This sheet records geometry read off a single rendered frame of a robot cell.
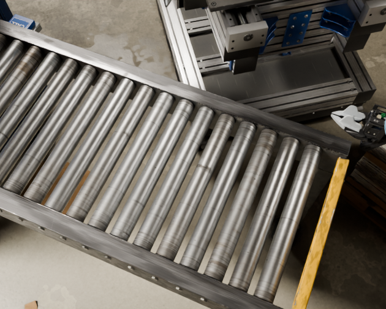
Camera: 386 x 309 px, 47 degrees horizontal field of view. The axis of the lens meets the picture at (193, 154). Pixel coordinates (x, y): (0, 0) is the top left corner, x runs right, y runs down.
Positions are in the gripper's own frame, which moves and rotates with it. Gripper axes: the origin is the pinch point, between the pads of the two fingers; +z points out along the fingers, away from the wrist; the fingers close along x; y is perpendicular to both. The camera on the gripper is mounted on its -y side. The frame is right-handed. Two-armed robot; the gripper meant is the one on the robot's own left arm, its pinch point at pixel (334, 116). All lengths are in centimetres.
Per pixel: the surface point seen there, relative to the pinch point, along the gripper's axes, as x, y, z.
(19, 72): 24, 3, 93
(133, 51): -54, -76, 104
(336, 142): 10.6, 3.5, -2.3
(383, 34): -119, -76, -19
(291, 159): 20.3, 3.0, 7.8
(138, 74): 11, 4, 59
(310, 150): 15.7, 3.4, 3.6
